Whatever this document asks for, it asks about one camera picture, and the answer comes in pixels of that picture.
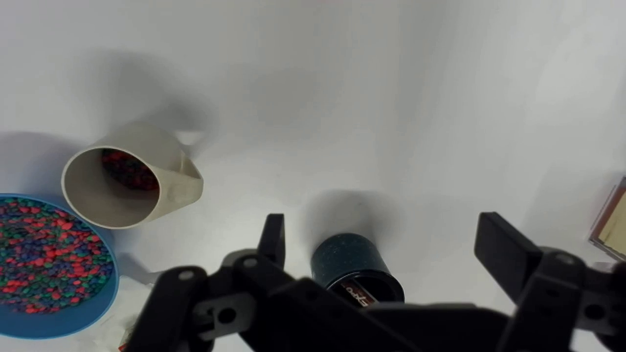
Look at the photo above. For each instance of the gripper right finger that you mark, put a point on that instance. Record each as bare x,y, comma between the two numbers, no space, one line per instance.
557,288

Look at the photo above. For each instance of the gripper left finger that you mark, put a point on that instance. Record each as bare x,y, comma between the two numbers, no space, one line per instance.
264,288

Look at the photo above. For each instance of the dark blue speckled cup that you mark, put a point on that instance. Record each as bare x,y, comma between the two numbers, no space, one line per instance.
342,259

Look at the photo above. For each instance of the black marker with red label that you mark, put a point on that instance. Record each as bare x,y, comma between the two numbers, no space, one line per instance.
359,293

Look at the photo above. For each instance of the beige plastic scoop cup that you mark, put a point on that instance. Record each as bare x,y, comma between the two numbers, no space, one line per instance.
98,195

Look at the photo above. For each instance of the clear case with tan card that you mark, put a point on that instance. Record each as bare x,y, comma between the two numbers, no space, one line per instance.
614,225

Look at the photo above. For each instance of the heap of coloured gravel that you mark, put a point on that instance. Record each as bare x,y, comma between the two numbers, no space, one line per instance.
128,171
44,254

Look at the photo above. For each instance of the blue round bowl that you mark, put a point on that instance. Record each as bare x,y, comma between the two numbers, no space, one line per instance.
73,320

